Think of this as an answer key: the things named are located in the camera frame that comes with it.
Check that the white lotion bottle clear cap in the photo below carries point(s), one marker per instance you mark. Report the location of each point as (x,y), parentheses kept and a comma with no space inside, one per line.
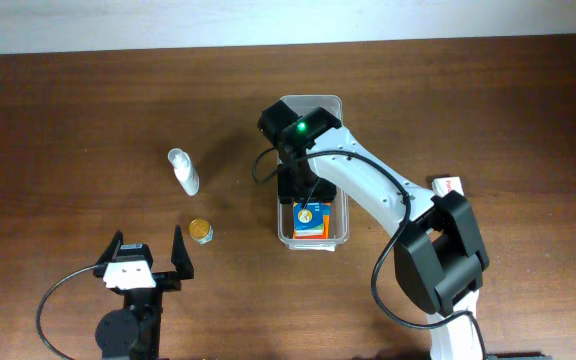
(184,171)

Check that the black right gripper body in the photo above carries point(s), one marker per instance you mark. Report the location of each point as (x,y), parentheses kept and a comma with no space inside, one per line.
(301,184)

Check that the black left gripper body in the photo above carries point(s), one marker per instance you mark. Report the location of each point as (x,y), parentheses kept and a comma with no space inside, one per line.
(152,297)

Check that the clear plastic container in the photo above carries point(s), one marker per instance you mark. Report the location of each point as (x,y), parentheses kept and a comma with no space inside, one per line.
(335,217)

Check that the orange medicine box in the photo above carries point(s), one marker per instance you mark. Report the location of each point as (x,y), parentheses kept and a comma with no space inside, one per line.
(300,234)

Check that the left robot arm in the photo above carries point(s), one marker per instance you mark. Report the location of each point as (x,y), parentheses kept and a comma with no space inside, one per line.
(133,331)

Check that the white Panadol box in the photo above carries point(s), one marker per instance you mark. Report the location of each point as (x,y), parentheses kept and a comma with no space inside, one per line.
(443,185)

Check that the yellow Woods medicine box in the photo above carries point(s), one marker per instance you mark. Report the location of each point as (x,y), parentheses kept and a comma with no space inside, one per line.
(313,217)

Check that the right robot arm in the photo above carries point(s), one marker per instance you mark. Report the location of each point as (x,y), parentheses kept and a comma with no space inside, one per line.
(435,241)

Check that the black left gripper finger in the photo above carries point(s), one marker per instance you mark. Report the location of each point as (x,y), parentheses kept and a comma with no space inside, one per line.
(180,257)
(111,250)

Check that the small gold-lid jar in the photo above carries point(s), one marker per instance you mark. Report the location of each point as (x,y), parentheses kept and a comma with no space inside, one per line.
(201,230)

